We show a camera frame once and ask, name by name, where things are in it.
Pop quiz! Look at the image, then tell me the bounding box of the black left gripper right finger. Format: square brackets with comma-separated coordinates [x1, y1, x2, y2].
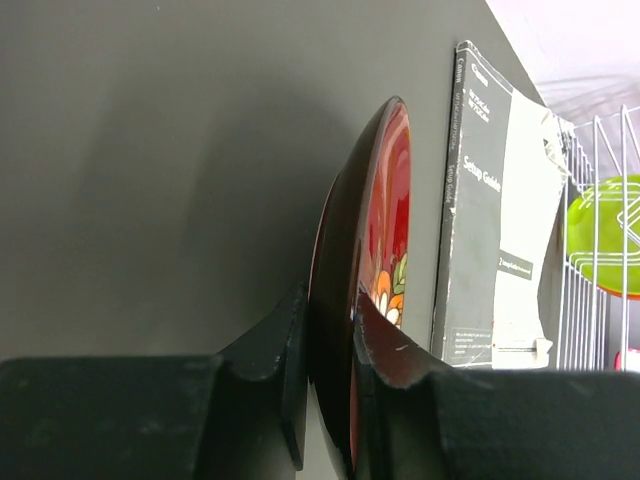
[354, 295, 639, 479]

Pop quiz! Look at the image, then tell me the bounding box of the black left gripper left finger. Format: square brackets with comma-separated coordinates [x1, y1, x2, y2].
[1, 283, 307, 479]

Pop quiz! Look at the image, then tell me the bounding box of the red floral plate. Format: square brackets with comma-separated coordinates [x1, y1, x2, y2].
[308, 96, 411, 479]

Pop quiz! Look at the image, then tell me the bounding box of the lime green plate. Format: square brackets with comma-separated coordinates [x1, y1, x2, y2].
[567, 174, 639, 295]

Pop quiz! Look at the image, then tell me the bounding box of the orange plate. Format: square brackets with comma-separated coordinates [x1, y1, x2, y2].
[603, 287, 640, 300]

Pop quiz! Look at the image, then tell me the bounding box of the Canon setup guide booklet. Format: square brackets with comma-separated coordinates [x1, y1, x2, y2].
[430, 41, 574, 370]

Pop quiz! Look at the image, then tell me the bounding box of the white wire dish rack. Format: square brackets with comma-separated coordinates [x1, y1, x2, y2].
[553, 106, 639, 372]

